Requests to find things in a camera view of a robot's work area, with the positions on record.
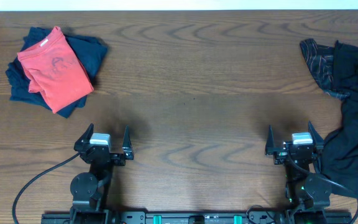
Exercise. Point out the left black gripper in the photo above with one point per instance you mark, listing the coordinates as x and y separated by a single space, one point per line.
127 154

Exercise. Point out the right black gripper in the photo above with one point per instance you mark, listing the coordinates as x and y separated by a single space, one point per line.
280 155

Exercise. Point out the plain black t-shirt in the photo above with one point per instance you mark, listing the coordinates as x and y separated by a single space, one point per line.
340 154

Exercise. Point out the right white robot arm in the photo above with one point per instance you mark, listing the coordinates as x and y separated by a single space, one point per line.
307 191

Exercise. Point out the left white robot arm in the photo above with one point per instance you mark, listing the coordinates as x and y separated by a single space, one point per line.
90 189

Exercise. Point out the black patterned printed shirt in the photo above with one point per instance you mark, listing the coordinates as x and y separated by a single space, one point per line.
320 62

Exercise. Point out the red folded t-shirt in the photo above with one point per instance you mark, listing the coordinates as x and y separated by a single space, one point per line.
55 71

